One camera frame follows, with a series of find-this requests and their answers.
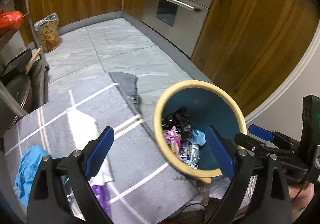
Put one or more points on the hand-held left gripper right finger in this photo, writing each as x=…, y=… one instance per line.
x=220, y=153

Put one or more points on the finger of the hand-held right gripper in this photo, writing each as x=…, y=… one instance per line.
x=260, y=131
x=250, y=142

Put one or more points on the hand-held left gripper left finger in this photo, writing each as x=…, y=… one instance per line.
x=100, y=153

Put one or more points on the light blue plastic piece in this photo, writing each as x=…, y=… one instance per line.
x=199, y=137

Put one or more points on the blue and white snack packet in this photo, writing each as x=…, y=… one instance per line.
x=191, y=153

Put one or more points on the white tissue paper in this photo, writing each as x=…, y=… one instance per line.
x=82, y=126

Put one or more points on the purple wrapper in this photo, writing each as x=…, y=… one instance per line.
x=100, y=196

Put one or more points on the pink snack wrapper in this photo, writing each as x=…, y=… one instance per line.
x=172, y=138

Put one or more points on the black plastic bag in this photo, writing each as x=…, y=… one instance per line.
x=180, y=121

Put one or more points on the blue bin with yellow rim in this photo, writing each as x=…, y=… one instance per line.
x=207, y=103

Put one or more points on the blue cloth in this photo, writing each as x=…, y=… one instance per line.
x=27, y=171

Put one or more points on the person's right hand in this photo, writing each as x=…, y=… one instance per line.
x=302, y=199

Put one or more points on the grey checked cloth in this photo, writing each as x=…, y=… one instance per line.
x=140, y=159

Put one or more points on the stainless steel rack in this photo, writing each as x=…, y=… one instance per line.
x=11, y=107

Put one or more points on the stainless steel oven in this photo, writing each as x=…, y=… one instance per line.
x=190, y=26

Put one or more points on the yellow patterned waste bin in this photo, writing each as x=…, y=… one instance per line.
x=48, y=36

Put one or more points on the red plastic bag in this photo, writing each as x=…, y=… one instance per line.
x=11, y=20

